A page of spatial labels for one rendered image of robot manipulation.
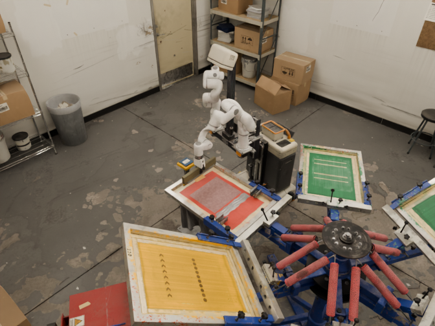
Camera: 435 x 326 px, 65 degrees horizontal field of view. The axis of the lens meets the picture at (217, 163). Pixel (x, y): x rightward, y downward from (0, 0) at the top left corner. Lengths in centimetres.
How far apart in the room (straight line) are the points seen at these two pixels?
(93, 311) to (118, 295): 15
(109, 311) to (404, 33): 506
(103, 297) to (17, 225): 247
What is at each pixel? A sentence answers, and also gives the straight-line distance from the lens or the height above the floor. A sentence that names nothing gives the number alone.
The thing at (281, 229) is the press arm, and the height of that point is 104.
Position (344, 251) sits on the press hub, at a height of 131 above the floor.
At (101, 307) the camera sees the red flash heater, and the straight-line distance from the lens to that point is 226.
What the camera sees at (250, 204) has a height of 96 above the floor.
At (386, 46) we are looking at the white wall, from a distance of 588.
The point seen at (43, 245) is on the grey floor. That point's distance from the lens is 423.
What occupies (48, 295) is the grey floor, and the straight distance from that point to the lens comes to 382.
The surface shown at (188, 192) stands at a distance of 299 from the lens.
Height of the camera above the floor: 300
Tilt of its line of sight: 38 degrees down
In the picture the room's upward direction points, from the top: straight up
